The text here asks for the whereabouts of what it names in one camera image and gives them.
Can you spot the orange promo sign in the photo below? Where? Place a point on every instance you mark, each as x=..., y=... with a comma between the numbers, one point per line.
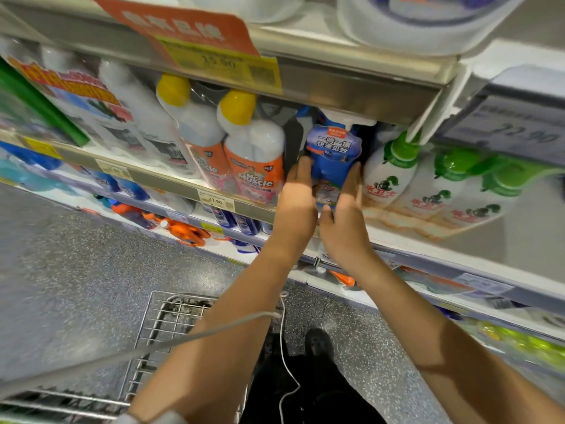
x=176, y=22

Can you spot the person's right forearm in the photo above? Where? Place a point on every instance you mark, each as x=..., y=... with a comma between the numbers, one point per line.
x=432, y=340

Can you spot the yellow-capped pink-label cleaner bottle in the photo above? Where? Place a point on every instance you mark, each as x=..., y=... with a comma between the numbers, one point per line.
x=199, y=128
x=256, y=154

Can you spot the clear-wrapped white bottle pack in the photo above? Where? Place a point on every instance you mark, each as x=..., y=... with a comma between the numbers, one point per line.
x=88, y=101

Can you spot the yellow price tag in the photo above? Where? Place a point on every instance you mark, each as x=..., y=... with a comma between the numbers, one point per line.
x=221, y=64

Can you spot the cluster of teal cleaner bottles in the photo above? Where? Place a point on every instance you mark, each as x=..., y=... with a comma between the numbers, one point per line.
x=26, y=172

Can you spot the grey shopping cart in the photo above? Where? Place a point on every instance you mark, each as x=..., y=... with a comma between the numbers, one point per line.
x=168, y=322

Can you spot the cluster of green cleaner bottles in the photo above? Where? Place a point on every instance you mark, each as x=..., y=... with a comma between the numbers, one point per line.
x=35, y=106

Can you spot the person's black trousers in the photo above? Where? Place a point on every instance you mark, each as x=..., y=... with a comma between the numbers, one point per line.
x=318, y=384

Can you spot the row of lime green packets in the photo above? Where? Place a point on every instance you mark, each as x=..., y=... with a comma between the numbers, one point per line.
x=521, y=340

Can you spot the person's left hand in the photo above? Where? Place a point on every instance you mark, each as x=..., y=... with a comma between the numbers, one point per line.
x=296, y=216

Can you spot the person's right hand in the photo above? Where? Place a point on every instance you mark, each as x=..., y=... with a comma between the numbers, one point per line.
x=349, y=234

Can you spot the cluster of orange trigger sprayers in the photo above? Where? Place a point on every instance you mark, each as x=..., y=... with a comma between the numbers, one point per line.
x=176, y=229

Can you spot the row of white green-capped bottles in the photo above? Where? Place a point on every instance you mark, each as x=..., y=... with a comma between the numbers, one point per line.
x=415, y=185

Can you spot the person's left forearm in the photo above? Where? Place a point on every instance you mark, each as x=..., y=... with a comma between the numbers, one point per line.
x=221, y=340

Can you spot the person's white shirt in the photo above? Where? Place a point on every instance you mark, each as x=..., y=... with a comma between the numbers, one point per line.
x=150, y=417

